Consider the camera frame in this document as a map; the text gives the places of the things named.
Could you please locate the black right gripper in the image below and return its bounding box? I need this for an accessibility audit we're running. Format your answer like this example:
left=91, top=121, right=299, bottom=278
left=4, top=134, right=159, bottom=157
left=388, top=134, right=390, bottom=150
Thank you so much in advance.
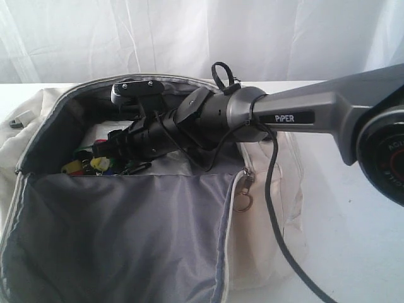
left=107, top=113, right=180, bottom=161

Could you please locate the colourful key tag bunch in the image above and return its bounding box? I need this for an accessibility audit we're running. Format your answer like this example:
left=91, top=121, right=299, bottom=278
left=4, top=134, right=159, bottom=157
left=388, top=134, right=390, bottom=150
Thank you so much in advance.
left=61, top=140, right=152, bottom=176

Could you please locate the cream duffel bag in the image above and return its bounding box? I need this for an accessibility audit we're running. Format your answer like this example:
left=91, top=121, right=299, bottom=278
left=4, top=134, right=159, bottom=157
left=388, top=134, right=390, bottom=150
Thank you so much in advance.
left=1, top=78, right=292, bottom=302

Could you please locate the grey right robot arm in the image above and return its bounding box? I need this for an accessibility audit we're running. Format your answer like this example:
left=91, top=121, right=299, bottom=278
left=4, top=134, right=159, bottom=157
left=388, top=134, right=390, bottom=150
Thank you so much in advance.
left=109, top=64, right=403, bottom=203

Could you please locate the white plastic packet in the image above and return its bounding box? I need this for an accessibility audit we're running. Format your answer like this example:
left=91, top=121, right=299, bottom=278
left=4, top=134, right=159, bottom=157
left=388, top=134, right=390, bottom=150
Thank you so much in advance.
left=80, top=121, right=132, bottom=147

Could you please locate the white backdrop curtain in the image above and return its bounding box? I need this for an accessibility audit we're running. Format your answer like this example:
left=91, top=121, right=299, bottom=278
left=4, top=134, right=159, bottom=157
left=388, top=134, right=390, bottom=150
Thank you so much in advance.
left=1, top=1, right=403, bottom=83

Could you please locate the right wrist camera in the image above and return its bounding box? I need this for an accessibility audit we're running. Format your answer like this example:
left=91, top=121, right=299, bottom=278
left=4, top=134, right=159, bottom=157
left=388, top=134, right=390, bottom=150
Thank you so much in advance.
left=110, top=80, right=167, bottom=117

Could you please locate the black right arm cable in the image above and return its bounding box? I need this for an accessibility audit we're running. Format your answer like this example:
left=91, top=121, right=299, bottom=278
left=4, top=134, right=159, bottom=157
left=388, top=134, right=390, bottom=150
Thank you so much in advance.
left=151, top=61, right=338, bottom=303

